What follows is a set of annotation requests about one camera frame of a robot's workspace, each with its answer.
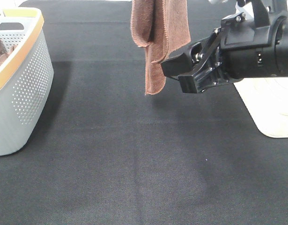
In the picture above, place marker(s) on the brown towel with white tag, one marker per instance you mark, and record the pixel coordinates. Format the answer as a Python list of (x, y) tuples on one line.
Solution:
[(159, 27)]

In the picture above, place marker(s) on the white storage box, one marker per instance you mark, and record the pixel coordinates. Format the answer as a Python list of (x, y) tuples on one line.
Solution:
[(270, 105)]

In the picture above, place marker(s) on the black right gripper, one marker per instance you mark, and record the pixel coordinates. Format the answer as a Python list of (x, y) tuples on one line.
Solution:
[(239, 49)]

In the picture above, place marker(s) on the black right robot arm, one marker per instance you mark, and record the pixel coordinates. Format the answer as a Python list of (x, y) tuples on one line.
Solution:
[(240, 48)]

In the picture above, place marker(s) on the grey perforated laundry basket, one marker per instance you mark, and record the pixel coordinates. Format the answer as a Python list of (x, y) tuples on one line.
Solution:
[(25, 76)]

